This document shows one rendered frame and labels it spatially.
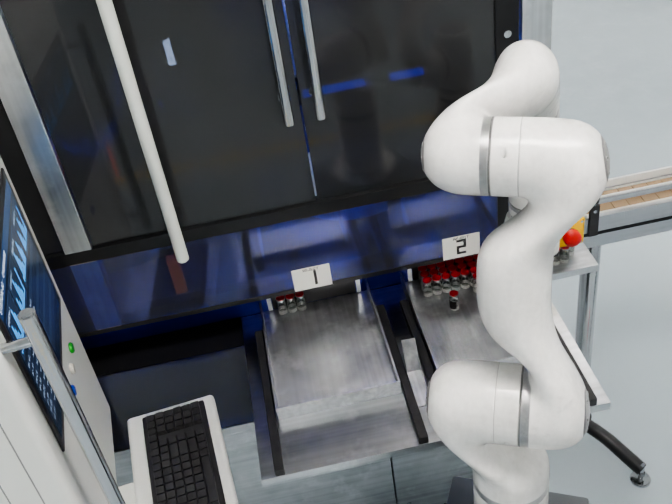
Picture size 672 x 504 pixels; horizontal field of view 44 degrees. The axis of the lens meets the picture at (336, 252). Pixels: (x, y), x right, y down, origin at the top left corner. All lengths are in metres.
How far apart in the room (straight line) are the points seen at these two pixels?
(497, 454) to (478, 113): 0.53
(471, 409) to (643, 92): 3.57
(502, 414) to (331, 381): 0.65
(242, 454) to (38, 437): 0.96
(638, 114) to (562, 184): 3.43
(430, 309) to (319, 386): 0.33
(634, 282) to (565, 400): 2.21
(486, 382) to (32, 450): 0.68
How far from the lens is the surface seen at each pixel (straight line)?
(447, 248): 1.87
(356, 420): 1.72
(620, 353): 3.10
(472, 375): 1.23
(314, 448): 1.69
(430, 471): 2.42
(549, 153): 1.02
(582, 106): 4.51
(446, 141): 1.04
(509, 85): 1.10
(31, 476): 1.40
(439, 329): 1.88
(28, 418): 1.32
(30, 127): 1.64
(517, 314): 1.13
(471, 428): 1.24
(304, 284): 1.85
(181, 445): 1.83
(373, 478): 2.38
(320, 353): 1.86
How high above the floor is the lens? 2.18
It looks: 38 degrees down
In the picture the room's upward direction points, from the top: 9 degrees counter-clockwise
